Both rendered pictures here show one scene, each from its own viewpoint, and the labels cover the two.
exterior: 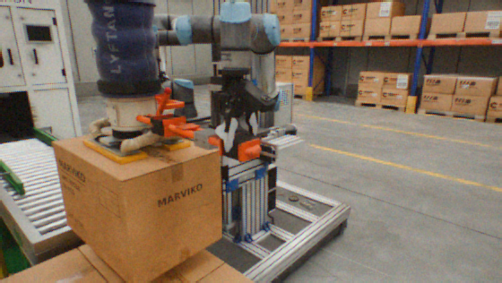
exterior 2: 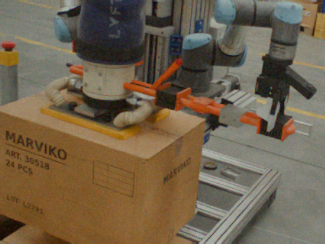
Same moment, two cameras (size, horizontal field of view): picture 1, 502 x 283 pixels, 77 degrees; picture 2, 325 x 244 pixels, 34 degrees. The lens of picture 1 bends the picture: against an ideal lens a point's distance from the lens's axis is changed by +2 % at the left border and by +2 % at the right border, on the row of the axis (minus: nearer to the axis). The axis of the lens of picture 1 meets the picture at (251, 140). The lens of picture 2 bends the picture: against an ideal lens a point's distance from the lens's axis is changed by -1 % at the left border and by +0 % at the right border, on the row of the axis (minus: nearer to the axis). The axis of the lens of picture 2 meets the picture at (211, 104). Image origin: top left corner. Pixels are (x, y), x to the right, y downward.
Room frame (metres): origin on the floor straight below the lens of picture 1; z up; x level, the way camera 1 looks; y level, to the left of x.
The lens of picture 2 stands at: (-0.51, 0.68, 1.77)
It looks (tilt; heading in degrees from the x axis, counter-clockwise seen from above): 20 degrees down; 341
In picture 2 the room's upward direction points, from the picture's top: 7 degrees clockwise
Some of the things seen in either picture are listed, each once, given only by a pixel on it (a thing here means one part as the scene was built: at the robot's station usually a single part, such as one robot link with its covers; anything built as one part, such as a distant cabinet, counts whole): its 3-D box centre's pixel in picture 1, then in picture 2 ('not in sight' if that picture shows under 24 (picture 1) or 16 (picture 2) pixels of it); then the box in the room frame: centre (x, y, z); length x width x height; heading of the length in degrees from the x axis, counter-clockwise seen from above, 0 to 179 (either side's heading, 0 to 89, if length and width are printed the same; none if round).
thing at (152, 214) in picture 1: (138, 190); (101, 165); (1.20, 0.48, 0.87); 0.60 x 0.40 x 0.40; 49
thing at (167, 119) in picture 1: (168, 124); (173, 96); (1.03, 0.28, 1.20); 0.10 x 0.08 x 0.06; 137
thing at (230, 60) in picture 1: (235, 60); (281, 50); (0.80, 0.04, 1.42); 0.08 x 0.08 x 0.05
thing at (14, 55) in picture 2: not in sight; (11, 141); (2.23, 0.84, 0.50); 0.07 x 0.07 x 1.00; 47
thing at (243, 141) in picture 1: (239, 147); (275, 125); (0.79, 0.03, 1.20); 0.08 x 0.07 x 0.05; 47
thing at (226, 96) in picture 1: (234, 92); (275, 77); (0.81, 0.04, 1.34); 0.09 x 0.08 x 0.12; 47
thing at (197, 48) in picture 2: not in sight; (198, 50); (1.58, 0.05, 1.20); 0.13 x 0.12 x 0.14; 81
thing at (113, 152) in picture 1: (112, 144); (89, 115); (1.13, 0.53, 1.10); 0.34 x 0.10 x 0.05; 47
